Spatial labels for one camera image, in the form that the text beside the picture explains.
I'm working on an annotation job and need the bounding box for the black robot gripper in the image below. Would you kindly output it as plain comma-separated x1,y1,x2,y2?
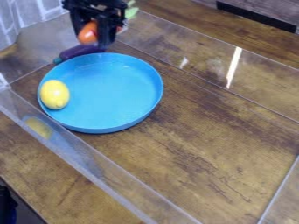
61,0,127,49

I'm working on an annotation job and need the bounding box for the orange toy carrot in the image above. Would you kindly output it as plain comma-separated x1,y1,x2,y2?
76,0,140,46

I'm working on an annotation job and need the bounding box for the purple toy eggplant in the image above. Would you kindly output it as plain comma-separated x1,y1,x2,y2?
53,45,104,65

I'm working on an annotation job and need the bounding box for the blue round plate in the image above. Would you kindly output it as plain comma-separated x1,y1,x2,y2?
41,52,164,134

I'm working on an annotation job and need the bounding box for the white grid cloth backdrop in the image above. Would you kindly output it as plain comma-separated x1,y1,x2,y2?
0,0,68,51

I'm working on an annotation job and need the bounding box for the yellow toy lemon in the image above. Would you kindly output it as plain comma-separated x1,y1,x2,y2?
40,80,71,110

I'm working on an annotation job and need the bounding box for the clear acrylic enclosure wall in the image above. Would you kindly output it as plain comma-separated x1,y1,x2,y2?
0,1,299,224

